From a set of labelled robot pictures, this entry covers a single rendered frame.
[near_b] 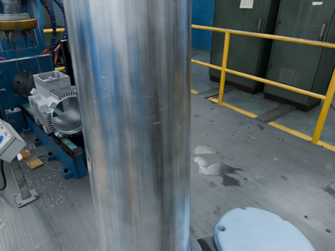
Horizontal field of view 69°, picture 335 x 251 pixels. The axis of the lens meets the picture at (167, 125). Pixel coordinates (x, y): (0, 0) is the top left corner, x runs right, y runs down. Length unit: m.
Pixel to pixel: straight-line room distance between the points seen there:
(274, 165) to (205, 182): 0.32
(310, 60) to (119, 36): 3.55
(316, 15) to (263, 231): 3.36
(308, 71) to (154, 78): 3.56
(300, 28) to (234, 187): 2.99
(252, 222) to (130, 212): 0.24
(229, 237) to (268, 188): 0.62
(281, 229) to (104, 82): 0.35
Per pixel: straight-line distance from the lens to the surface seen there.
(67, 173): 1.05
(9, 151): 0.83
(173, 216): 0.26
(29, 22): 1.31
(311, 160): 1.24
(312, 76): 3.71
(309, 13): 3.69
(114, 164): 0.22
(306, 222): 0.94
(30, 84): 1.49
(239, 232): 0.41
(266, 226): 0.44
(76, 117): 1.14
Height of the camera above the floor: 1.43
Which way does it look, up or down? 28 degrees down
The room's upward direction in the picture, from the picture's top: straight up
